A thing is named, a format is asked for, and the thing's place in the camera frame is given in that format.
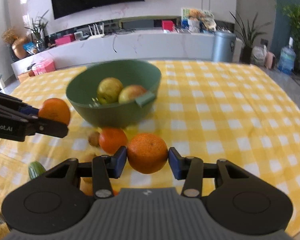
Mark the pink tissue pack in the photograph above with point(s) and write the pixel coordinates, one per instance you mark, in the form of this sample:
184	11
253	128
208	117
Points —
43	66

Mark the orange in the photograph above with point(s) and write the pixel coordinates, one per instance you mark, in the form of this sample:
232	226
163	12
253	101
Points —
55	109
147	153
111	139

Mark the reddish green apple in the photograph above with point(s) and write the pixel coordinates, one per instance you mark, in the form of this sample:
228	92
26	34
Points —
130	93

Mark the brown vase dried flowers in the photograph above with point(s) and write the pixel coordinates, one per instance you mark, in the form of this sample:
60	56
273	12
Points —
16	42

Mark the blue water jug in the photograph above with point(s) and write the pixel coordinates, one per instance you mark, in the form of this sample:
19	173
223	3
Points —
287	58

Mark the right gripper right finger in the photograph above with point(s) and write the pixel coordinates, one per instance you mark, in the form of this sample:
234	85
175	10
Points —
233	197

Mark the white wifi router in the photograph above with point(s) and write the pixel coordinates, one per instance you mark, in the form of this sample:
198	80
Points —
96	31

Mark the green plant left console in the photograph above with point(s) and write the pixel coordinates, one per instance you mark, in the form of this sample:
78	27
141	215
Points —
37	28

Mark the grey metal trash can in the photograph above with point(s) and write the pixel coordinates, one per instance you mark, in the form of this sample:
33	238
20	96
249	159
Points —
223	46

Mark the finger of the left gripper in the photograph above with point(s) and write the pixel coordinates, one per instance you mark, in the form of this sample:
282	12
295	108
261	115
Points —
28	110
46	127

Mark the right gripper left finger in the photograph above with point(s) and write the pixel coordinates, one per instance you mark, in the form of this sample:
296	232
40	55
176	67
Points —
62	196

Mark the trailing green ivy plant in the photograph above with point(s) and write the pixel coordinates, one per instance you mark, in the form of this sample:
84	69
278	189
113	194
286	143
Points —
293	13

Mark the orange on tablecloth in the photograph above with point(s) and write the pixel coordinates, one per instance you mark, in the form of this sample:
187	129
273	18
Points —
111	139

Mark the red box on console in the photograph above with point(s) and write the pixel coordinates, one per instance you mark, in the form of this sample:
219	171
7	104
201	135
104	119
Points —
167	25

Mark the green colander bowl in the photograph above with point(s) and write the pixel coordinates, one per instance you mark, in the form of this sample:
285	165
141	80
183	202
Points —
82	92

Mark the pink bag on floor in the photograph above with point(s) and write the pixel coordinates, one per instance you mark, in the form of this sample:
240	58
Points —
270	60

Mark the yellow checkered tablecloth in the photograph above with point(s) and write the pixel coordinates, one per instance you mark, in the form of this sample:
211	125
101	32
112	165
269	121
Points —
207	110

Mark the potted snake plant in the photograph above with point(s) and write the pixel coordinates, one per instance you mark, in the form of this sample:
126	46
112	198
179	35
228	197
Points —
248	32

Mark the green cucumber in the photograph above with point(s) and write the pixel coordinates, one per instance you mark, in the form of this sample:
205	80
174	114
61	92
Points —
35	169

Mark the pink box on console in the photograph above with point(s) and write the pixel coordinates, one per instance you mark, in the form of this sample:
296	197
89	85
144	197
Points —
65	39

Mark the yellow-green pear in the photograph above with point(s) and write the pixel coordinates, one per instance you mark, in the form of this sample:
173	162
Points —
108	90

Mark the teddy bear gift bag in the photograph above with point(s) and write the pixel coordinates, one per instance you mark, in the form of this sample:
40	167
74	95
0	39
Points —
197	20

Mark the small brown kiwi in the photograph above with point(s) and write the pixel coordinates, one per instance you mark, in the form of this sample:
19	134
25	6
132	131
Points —
93	138

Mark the white marble TV console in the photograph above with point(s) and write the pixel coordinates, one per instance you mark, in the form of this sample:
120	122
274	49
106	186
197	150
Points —
141	44

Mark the white plastic bag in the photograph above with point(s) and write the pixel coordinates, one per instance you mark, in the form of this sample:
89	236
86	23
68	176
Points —
258	55

